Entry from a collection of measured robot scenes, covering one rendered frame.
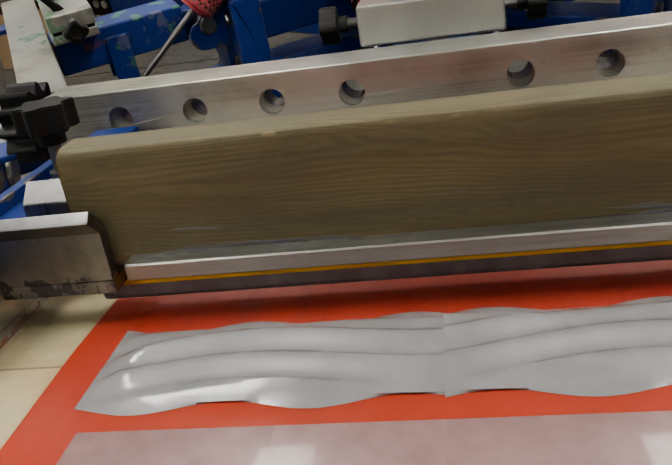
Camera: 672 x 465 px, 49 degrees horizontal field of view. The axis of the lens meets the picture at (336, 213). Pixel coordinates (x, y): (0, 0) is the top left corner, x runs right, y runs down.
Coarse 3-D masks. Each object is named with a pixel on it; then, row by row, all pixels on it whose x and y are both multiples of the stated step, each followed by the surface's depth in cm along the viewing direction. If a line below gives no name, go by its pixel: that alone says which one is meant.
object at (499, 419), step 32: (448, 288) 42; (480, 288) 41; (512, 288) 41; (544, 288) 40; (576, 288) 40; (608, 288) 39; (640, 288) 39; (448, 416) 32; (480, 416) 31; (512, 416) 31; (544, 416) 31; (576, 416) 31; (608, 416) 30; (640, 416) 30; (448, 448) 30; (480, 448) 30; (512, 448) 29; (544, 448) 29; (576, 448) 29; (608, 448) 29; (640, 448) 28
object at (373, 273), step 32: (512, 256) 41; (544, 256) 40; (576, 256) 40; (608, 256) 40; (640, 256) 40; (128, 288) 45; (160, 288) 44; (192, 288) 44; (224, 288) 44; (256, 288) 44
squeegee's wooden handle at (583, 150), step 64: (192, 128) 41; (256, 128) 39; (320, 128) 38; (384, 128) 38; (448, 128) 37; (512, 128) 37; (576, 128) 36; (640, 128) 36; (64, 192) 41; (128, 192) 41; (192, 192) 40; (256, 192) 40; (320, 192) 39; (384, 192) 39; (448, 192) 39; (512, 192) 38; (576, 192) 38; (640, 192) 37; (128, 256) 43
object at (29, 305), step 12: (0, 288) 43; (0, 300) 43; (12, 300) 44; (24, 300) 46; (36, 300) 47; (0, 312) 43; (12, 312) 44; (24, 312) 45; (0, 324) 43; (12, 324) 44; (0, 336) 43; (12, 336) 44; (0, 348) 43
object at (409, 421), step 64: (128, 320) 44; (192, 320) 43; (256, 320) 42; (320, 320) 41; (64, 384) 38; (64, 448) 34; (128, 448) 33; (192, 448) 32; (256, 448) 32; (320, 448) 31; (384, 448) 30
